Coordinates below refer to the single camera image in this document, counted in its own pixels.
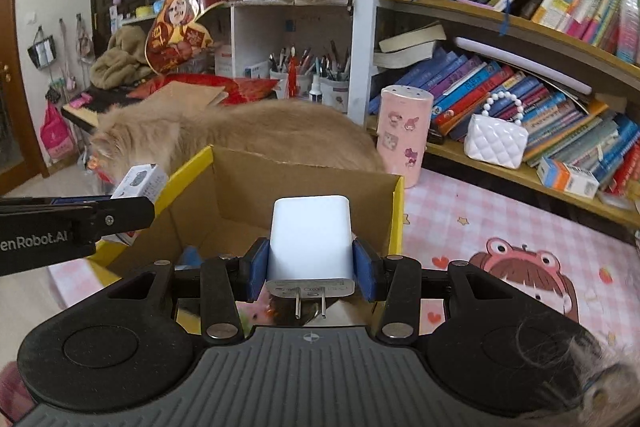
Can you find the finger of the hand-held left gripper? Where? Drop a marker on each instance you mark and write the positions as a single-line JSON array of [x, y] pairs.
[[115, 217]]

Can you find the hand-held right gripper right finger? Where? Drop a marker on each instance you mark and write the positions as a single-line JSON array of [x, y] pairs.
[[365, 269]]

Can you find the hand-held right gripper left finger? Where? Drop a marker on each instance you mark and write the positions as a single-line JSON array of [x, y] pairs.
[[257, 269]]

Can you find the white wall charger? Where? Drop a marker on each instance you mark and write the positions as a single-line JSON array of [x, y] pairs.
[[310, 242]]

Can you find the blue plastic piece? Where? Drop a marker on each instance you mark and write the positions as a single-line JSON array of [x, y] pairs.
[[190, 257]]

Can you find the yellow cardboard box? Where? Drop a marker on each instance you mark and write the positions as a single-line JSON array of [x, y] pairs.
[[240, 202]]

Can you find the pink printed tablecloth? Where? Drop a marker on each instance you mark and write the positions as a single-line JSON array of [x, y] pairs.
[[450, 227]]

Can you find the pink hanging bag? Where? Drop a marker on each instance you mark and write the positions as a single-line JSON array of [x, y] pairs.
[[57, 137]]

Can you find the brown kraft paper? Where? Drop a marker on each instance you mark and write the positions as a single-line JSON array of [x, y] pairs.
[[180, 97]]

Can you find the pink cartoon canister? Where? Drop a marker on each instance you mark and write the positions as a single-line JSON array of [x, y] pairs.
[[400, 137]]

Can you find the brown wooden door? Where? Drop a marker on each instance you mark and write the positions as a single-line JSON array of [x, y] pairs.
[[15, 107]]

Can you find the ginger long-haired cat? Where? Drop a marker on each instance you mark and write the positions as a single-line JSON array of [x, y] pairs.
[[250, 127]]

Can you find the olive fleece blanket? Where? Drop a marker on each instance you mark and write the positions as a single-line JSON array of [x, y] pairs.
[[120, 62]]

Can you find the white pen cup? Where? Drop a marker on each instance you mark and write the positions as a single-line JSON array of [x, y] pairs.
[[334, 93], [281, 86]]

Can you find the white quilted handbag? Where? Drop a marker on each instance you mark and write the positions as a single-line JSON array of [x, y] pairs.
[[495, 144]]

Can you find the red gold paper sheet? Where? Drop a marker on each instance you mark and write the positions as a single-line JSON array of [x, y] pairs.
[[245, 89]]

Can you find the red gold foil decoration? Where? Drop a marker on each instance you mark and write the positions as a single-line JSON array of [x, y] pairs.
[[180, 22]]

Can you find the row of colourful books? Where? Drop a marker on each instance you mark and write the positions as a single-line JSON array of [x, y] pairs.
[[460, 82]]

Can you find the thick book with yellowed pages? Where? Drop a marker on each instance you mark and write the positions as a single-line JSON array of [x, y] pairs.
[[412, 38], [400, 57]]

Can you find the orange white carton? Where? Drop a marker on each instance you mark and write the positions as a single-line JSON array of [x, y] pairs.
[[565, 177]]

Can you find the wooden bookshelf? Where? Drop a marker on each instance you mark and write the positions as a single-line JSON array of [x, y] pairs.
[[362, 32]]

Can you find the white shelving unit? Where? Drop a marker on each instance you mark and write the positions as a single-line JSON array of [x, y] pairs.
[[280, 22]]

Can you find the white flat bar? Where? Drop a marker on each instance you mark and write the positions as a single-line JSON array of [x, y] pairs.
[[525, 64]]

